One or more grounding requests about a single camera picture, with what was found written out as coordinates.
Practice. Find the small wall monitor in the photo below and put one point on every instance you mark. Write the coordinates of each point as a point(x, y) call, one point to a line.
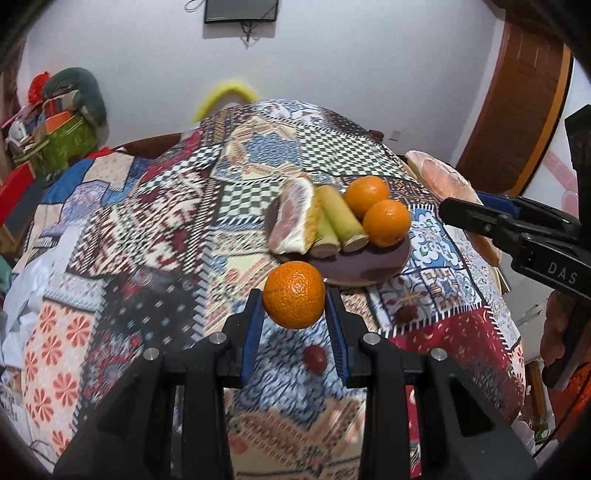
point(224, 11)

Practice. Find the peeled pomelo segment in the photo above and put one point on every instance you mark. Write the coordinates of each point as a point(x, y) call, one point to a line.
point(446, 182)

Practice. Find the person's hand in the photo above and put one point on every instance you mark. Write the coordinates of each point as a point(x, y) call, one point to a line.
point(558, 310)

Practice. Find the patchwork patterned tablecloth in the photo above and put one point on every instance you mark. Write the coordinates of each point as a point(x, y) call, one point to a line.
point(127, 253)

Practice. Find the red box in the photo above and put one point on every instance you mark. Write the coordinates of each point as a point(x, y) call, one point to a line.
point(13, 189)

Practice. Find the large orange with sticker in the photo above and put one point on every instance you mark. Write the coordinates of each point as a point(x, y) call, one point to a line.
point(364, 193)

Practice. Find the dark purple plate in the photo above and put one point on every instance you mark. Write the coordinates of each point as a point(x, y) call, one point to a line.
point(368, 266)

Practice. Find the wall power socket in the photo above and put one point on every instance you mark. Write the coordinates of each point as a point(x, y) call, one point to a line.
point(395, 135)

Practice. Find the red plastic bag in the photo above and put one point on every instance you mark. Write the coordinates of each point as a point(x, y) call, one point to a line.
point(34, 94)

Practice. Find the wooden door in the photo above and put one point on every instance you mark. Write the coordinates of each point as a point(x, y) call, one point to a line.
point(521, 109)

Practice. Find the pomelo piece with rind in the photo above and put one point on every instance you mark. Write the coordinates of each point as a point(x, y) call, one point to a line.
point(297, 218)

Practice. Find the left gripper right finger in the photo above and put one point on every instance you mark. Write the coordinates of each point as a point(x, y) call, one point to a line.
point(461, 435)

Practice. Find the small tangerine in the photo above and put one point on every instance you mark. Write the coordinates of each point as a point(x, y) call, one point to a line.
point(294, 295)

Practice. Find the sugarcane piece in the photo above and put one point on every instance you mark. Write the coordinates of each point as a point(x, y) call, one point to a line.
point(347, 227)
point(326, 242)

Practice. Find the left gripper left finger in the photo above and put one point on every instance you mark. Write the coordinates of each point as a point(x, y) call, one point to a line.
point(129, 434)

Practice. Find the green storage box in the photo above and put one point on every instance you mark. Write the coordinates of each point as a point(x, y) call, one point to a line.
point(52, 156)

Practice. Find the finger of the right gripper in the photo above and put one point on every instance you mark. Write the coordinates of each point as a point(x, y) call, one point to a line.
point(499, 203)
point(502, 229)

